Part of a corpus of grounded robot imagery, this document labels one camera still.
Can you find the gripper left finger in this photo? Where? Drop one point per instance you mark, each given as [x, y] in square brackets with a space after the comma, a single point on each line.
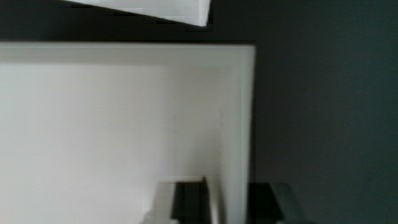
[191, 203]

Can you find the marker tag sheet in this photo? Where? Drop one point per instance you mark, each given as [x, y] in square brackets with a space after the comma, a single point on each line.
[184, 11]

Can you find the white drawer cabinet box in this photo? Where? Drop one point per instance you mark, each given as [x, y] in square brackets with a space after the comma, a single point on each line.
[126, 119]

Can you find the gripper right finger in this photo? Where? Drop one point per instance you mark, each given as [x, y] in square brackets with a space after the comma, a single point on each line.
[275, 207]

